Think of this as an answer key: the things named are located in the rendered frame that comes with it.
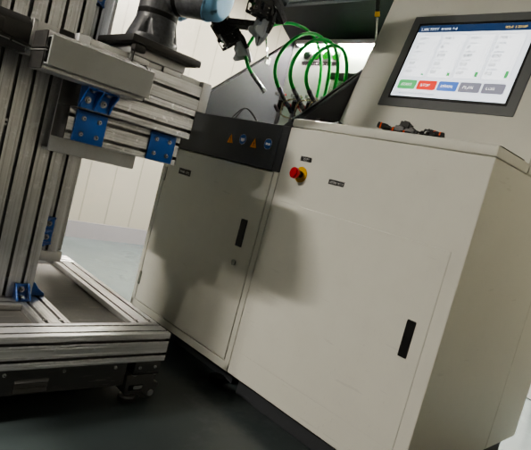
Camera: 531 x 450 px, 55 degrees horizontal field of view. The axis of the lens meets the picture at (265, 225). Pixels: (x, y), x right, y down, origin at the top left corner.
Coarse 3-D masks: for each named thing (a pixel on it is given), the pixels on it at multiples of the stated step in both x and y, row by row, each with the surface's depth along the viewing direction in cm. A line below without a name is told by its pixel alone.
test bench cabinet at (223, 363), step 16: (160, 192) 223; (272, 192) 175; (256, 240) 178; (144, 256) 226; (256, 256) 177; (144, 304) 222; (240, 304) 179; (160, 320) 212; (240, 320) 179; (176, 336) 214; (192, 352) 206; (208, 352) 188; (224, 368) 181
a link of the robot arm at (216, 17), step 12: (180, 0) 141; (192, 0) 139; (204, 0) 138; (216, 0) 138; (228, 0) 143; (180, 12) 144; (192, 12) 142; (204, 12) 140; (216, 12) 140; (228, 12) 146
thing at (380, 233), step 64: (448, 0) 176; (512, 0) 160; (384, 64) 184; (448, 128) 159; (512, 128) 146; (320, 192) 160; (384, 192) 144; (448, 192) 131; (512, 192) 135; (320, 256) 157; (384, 256) 141; (448, 256) 129; (512, 256) 146; (256, 320) 173; (320, 320) 154; (384, 320) 139; (448, 320) 127; (512, 320) 159; (256, 384) 169; (320, 384) 151; (384, 384) 137; (448, 384) 137; (320, 448) 153; (384, 448) 135; (448, 448) 149
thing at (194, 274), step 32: (192, 160) 209; (224, 160) 196; (192, 192) 207; (224, 192) 193; (256, 192) 181; (160, 224) 220; (192, 224) 204; (224, 224) 191; (256, 224) 179; (160, 256) 217; (192, 256) 202; (224, 256) 188; (160, 288) 214; (192, 288) 199; (224, 288) 186; (192, 320) 197; (224, 320) 184; (224, 352) 182
